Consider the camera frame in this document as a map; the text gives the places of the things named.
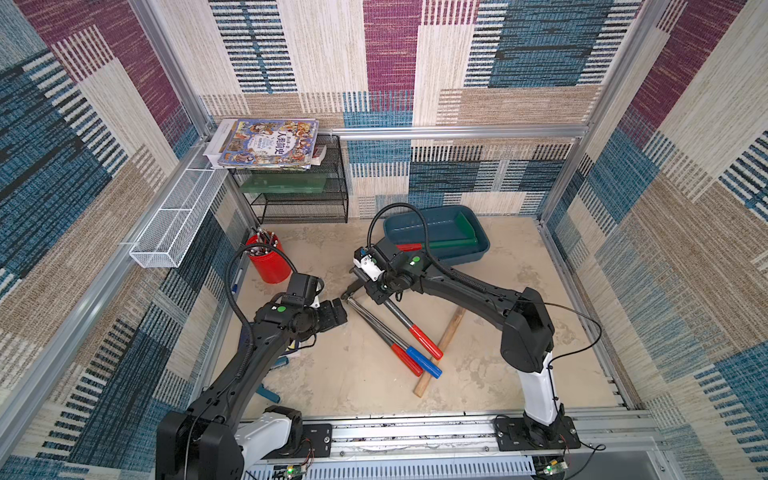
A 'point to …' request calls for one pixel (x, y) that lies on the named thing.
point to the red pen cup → (268, 263)
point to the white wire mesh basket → (170, 233)
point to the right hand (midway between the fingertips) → (378, 289)
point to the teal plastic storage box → (407, 226)
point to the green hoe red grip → (467, 238)
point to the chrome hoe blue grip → (423, 362)
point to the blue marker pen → (235, 286)
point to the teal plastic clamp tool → (263, 391)
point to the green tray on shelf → (283, 183)
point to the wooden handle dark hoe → (443, 345)
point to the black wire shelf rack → (316, 195)
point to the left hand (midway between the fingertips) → (335, 318)
